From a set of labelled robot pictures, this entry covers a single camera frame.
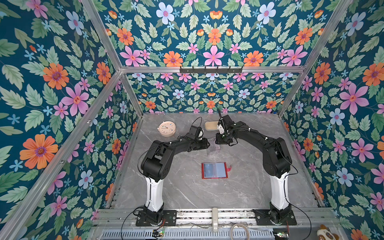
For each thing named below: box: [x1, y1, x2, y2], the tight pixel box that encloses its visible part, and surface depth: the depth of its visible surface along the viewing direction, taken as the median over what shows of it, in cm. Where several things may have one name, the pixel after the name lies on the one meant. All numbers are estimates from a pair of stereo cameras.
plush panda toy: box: [317, 224, 340, 240], surface depth 68 cm
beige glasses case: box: [205, 121, 218, 131], surface depth 110 cm
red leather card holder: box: [201, 162, 232, 179], surface depth 92 cm
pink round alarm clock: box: [157, 121, 176, 138], surface depth 110 cm
